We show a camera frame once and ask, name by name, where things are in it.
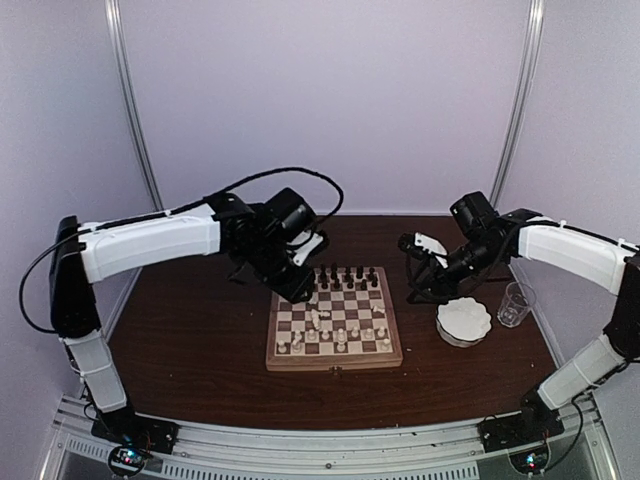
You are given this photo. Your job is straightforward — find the white knight chess piece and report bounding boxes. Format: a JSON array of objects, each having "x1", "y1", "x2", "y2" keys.
[{"x1": 290, "y1": 337, "x2": 304, "y2": 354}]

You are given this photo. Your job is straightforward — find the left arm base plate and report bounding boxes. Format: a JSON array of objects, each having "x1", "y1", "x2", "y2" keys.
[{"x1": 91, "y1": 415, "x2": 179, "y2": 454}]

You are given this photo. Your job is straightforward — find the left round controller board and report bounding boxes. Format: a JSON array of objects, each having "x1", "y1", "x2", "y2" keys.
[{"x1": 107, "y1": 445, "x2": 152, "y2": 477}]

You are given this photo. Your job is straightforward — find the aluminium frame post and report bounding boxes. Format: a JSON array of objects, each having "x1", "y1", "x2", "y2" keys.
[
  {"x1": 104, "y1": 0, "x2": 164, "y2": 210},
  {"x1": 489, "y1": 0, "x2": 546, "y2": 207}
]

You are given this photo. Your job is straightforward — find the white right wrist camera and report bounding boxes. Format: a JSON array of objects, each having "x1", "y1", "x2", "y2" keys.
[{"x1": 398, "y1": 232, "x2": 448, "y2": 259}]

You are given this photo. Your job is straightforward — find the round controller board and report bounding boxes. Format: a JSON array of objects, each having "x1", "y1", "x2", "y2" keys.
[
  {"x1": 107, "y1": 445, "x2": 152, "y2": 477},
  {"x1": 509, "y1": 447, "x2": 550, "y2": 476}
]

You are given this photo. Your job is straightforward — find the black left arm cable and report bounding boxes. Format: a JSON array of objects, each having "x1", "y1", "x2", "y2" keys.
[{"x1": 18, "y1": 167, "x2": 346, "y2": 334}]

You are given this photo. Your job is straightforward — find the clear drinking glass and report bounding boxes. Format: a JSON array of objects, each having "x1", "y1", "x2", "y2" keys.
[{"x1": 496, "y1": 282, "x2": 536, "y2": 328}]

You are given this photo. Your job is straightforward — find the right aluminium frame post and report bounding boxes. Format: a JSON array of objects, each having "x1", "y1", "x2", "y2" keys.
[{"x1": 489, "y1": 0, "x2": 546, "y2": 207}]

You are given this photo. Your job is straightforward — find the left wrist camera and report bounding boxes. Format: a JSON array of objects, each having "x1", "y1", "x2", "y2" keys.
[{"x1": 286, "y1": 230, "x2": 328, "y2": 266}]

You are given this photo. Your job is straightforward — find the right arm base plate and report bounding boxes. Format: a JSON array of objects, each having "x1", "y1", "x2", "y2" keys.
[{"x1": 477, "y1": 413, "x2": 565, "y2": 453}]

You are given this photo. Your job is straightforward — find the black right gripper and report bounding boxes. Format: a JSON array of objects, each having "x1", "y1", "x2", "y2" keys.
[{"x1": 408, "y1": 236, "x2": 506, "y2": 304}]

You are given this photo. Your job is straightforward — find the pile of white chess pieces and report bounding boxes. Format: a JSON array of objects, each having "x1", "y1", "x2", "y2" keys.
[{"x1": 305, "y1": 300, "x2": 393, "y2": 331}]

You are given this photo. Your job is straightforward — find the left aluminium frame post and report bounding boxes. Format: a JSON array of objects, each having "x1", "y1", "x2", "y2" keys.
[{"x1": 104, "y1": 0, "x2": 164, "y2": 210}]

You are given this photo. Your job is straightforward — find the wooden chess board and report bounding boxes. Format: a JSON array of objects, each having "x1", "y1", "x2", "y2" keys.
[{"x1": 265, "y1": 267, "x2": 403, "y2": 372}]

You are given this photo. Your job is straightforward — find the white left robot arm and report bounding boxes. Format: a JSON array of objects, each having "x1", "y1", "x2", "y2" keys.
[{"x1": 49, "y1": 188, "x2": 327, "y2": 444}]

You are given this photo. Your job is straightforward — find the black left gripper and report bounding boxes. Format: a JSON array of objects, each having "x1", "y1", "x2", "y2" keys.
[{"x1": 240, "y1": 236, "x2": 316, "y2": 305}]

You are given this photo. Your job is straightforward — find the black chess pieces rows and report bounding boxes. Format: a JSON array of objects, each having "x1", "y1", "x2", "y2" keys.
[{"x1": 314, "y1": 265, "x2": 384, "y2": 292}]

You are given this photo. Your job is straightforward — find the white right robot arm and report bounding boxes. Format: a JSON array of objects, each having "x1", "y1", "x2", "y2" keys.
[{"x1": 398, "y1": 200, "x2": 639, "y2": 442}]

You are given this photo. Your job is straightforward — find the right round controller board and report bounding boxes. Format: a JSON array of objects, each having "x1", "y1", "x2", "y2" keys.
[{"x1": 509, "y1": 447, "x2": 550, "y2": 476}]

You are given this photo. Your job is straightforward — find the white scalloped ceramic bowl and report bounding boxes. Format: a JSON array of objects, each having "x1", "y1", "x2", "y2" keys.
[{"x1": 436, "y1": 297, "x2": 492, "y2": 348}]

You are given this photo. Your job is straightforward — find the aluminium front rail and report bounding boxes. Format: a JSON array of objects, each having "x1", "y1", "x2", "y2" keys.
[{"x1": 44, "y1": 389, "x2": 621, "y2": 480}]

